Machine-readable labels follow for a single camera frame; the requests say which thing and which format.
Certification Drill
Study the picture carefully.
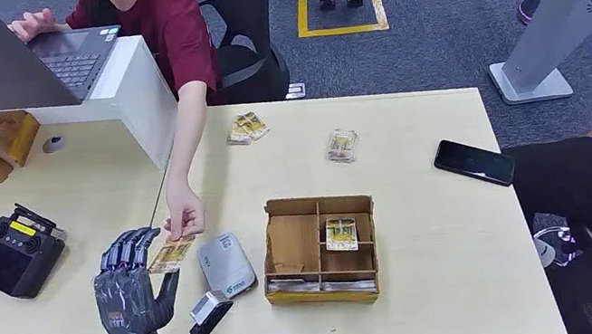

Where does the person's right hand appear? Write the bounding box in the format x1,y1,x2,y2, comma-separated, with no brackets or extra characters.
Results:
5,5,61,46

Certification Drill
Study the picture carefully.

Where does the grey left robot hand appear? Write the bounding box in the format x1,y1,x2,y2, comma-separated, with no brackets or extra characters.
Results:
84,222,193,334

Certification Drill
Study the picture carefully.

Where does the person's left hand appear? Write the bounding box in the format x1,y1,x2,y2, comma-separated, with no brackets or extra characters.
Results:
157,183,209,243

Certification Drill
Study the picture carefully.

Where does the wooden compartment box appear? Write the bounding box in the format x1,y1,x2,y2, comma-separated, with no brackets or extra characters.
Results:
249,182,391,321

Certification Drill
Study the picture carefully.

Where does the gold patterned card stack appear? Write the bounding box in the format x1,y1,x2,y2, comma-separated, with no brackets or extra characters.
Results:
223,108,272,148

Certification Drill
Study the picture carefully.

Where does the silvery card stack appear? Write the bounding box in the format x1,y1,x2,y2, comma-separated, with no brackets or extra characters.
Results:
265,272,324,302
322,272,380,301

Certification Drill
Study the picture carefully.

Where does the wrapped gold card stack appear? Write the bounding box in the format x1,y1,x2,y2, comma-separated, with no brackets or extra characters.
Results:
321,125,364,167

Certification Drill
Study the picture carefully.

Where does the black remote controller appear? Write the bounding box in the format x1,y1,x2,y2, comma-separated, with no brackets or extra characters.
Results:
0,195,77,306

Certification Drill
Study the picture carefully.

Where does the white desk shelf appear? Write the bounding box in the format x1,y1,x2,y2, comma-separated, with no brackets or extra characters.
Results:
0,28,189,200

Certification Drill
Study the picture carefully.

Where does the small grey dome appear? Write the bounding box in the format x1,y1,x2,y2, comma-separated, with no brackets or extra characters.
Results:
39,132,68,156

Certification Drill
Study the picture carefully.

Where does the chrome chair base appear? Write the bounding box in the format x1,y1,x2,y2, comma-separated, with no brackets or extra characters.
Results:
530,220,585,273

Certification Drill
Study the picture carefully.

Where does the small silver floor box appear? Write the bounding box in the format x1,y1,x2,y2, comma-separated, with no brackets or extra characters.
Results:
282,81,308,101

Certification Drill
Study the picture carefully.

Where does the black smartphone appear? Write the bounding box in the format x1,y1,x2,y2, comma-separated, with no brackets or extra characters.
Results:
430,128,520,199

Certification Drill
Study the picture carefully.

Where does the black round base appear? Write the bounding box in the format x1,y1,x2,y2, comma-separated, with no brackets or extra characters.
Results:
514,0,550,27

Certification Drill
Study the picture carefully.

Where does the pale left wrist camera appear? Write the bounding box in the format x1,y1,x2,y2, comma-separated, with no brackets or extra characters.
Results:
140,287,240,334

